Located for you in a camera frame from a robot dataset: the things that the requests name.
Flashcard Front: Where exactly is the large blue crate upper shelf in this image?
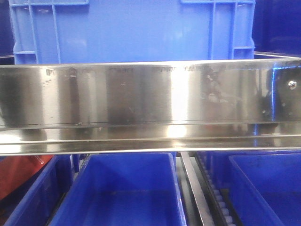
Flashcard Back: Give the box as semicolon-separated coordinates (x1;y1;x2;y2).
8;0;255;64

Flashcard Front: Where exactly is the dark blue crate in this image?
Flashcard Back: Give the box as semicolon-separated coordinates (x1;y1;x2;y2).
253;0;301;57
0;0;14;65

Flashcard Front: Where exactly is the steel bolt on rail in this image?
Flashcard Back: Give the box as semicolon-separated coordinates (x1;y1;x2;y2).
287;80;298;90

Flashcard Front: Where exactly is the dark blue crate upper right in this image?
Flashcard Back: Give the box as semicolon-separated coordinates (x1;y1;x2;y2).
253;0;301;57

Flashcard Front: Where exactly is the blue bin lower centre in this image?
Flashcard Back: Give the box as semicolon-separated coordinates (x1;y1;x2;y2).
50;153;186;226

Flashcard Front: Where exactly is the blue bin lower left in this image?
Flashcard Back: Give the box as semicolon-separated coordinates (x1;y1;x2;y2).
0;155;74;226

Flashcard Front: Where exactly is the red bag in bin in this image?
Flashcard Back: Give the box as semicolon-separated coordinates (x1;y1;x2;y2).
0;155;54;200

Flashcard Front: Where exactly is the stainless steel shelf rail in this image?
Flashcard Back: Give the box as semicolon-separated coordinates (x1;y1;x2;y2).
0;57;301;156

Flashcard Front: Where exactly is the blue bin lower right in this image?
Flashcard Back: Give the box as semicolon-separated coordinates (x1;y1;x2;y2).
209;151;301;226

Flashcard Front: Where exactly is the blue bin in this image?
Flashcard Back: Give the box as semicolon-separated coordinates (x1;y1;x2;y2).
50;153;186;226
209;151;301;226
0;155;74;226

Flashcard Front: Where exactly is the steel divider rail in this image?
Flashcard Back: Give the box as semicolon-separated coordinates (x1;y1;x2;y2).
181;152;214;226

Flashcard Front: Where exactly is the dark blue crate upper left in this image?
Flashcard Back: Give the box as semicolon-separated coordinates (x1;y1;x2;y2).
0;0;14;65

